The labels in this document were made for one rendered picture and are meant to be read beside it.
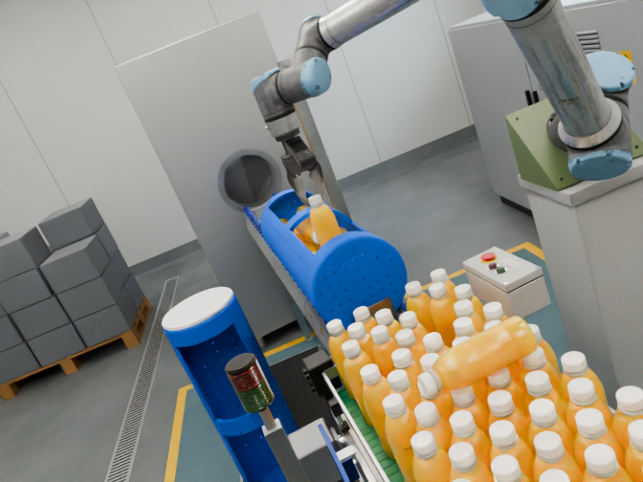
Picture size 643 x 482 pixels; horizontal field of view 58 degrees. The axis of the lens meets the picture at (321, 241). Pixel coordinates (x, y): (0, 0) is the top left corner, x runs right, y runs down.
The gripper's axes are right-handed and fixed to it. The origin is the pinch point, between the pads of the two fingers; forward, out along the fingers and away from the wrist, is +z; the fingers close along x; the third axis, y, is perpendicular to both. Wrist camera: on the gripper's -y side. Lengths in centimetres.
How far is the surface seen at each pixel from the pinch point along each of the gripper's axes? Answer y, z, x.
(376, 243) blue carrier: -11.6, 15.9, -9.5
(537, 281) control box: -47, 28, -33
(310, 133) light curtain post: 129, 1, -33
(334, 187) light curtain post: 129, 32, -34
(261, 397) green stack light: -58, 16, 34
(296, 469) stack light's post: -57, 35, 34
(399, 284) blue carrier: -11.5, 30.3, -11.6
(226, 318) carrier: 35, 35, 39
